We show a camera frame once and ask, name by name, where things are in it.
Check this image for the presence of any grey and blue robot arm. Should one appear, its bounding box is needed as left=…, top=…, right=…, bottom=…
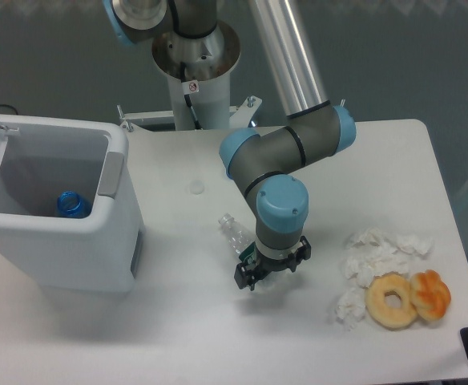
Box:
left=104, top=1, right=356, bottom=289

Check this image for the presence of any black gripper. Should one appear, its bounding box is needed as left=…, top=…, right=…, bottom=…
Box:
left=234, top=236, right=312, bottom=290

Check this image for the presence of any blue plastic bottle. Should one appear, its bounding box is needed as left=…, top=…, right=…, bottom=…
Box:
left=56, top=191, right=91, bottom=219

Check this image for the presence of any small crumpled white tissue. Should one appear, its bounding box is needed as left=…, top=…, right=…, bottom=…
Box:
left=335, top=288, right=366, bottom=330

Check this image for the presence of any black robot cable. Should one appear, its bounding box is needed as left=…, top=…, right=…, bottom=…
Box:
left=180, top=62, right=201, bottom=130

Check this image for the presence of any large crumpled white tissue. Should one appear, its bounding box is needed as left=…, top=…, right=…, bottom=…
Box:
left=342, top=227, right=434, bottom=289

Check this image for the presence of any orange twisted bread roll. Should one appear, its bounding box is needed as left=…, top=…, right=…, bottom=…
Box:
left=410, top=269, right=451, bottom=322

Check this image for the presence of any ring doughnut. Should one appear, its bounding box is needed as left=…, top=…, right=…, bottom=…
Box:
left=365, top=274, right=418, bottom=330

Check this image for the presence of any white bottle cap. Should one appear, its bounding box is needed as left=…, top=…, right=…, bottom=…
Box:
left=189, top=180, right=205, bottom=195

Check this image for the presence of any clear green-label plastic bottle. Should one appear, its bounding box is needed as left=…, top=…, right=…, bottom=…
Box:
left=217, top=213, right=284, bottom=291

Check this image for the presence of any white trash bin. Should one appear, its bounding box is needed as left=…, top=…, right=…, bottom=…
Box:
left=0, top=115, right=144, bottom=292

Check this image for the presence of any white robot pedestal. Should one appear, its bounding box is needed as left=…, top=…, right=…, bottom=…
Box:
left=117, top=21, right=262, bottom=132

